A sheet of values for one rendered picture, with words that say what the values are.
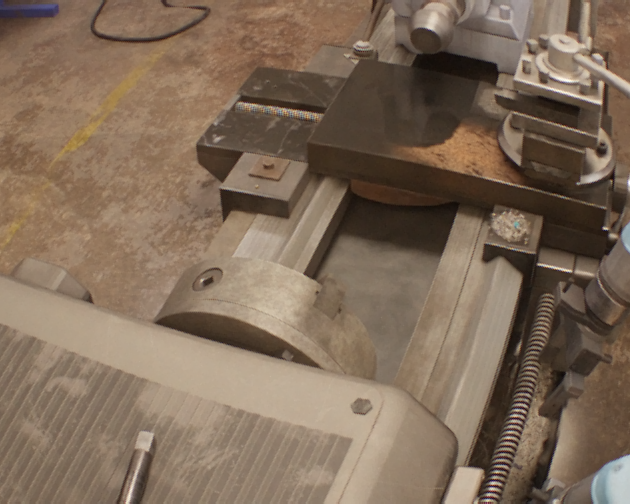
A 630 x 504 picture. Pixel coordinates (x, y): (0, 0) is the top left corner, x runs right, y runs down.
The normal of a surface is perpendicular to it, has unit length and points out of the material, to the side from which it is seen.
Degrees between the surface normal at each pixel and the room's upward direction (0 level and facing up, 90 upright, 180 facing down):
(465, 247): 0
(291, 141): 0
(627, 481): 19
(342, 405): 0
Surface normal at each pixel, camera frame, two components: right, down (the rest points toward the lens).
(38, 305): -0.04, -0.73
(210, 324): -0.33, 0.65
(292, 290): 0.30, -0.62
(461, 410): 0.52, -0.48
